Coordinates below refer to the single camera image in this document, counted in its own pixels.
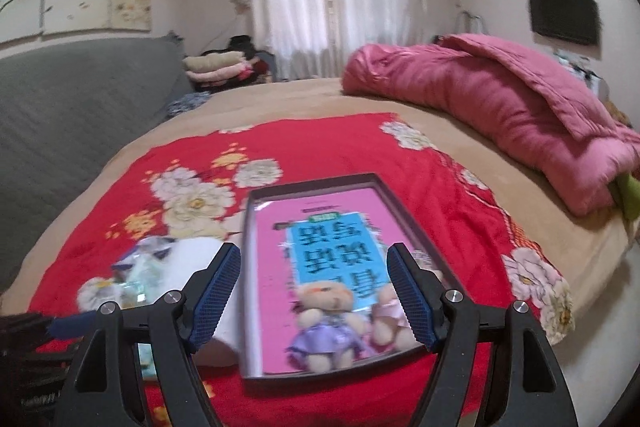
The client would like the blue patterned cloth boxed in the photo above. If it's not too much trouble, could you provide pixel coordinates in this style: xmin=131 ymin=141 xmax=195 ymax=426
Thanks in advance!
xmin=167 ymin=91 xmax=213 ymax=118

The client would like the black bag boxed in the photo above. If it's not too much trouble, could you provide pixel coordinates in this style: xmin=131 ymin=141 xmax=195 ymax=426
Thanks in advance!
xmin=227 ymin=36 xmax=262 ymax=55

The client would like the shallow grey box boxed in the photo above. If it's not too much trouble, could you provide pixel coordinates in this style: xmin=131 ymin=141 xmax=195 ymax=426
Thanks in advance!
xmin=239 ymin=173 xmax=458 ymax=385

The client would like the grey padded headboard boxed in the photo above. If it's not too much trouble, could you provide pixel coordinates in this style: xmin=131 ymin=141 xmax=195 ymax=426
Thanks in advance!
xmin=0 ymin=34 xmax=193 ymax=293

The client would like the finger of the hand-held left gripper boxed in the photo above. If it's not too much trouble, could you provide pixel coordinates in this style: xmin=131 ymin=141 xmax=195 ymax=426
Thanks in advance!
xmin=47 ymin=312 xmax=101 ymax=342

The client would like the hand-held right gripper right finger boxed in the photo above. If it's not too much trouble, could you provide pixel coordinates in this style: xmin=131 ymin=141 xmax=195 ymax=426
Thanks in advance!
xmin=386 ymin=243 xmax=578 ymax=427

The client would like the cluttered side table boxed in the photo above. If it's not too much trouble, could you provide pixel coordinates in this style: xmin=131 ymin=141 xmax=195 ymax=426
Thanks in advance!
xmin=552 ymin=48 xmax=613 ymax=108

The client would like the bed with beige sheet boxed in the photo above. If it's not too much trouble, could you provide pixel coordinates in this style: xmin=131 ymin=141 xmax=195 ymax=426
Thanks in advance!
xmin=0 ymin=77 xmax=640 ymax=358

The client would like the black wall television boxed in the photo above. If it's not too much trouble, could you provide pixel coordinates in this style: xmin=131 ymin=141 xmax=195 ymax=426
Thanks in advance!
xmin=527 ymin=0 xmax=600 ymax=46

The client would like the pink book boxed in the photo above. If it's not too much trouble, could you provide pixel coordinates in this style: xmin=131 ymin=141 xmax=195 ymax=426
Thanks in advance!
xmin=255 ymin=187 xmax=431 ymax=375

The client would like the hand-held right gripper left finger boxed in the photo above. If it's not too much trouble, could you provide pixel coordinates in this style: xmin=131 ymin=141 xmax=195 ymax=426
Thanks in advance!
xmin=55 ymin=243 xmax=242 ymax=427

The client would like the white and blue snack packet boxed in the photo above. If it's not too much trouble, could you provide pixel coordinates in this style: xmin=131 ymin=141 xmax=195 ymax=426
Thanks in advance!
xmin=111 ymin=234 xmax=176 ymax=308

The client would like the green cloth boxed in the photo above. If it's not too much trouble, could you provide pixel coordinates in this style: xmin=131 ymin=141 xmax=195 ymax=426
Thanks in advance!
xmin=615 ymin=172 xmax=640 ymax=220

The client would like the teddy bear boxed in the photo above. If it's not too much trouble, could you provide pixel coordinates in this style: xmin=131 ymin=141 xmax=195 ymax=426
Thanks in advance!
xmin=286 ymin=279 xmax=368 ymax=373
xmin=367 ymin=282 xmax=416 ymax=353

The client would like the stack of folded clothes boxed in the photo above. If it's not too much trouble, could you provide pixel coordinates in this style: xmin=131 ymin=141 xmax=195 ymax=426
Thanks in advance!
xmin=182 ymin=51 xmax=261 ymax=85

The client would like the pink quilt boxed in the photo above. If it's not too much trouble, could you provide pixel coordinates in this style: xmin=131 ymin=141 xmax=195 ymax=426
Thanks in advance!
xmin=341 ymin=33 xmax=640 ymax=216

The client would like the red floral blanket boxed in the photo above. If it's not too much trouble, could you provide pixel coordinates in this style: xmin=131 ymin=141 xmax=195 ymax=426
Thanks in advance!
xmin=27 ymin=112 xmax=576 ymax=427

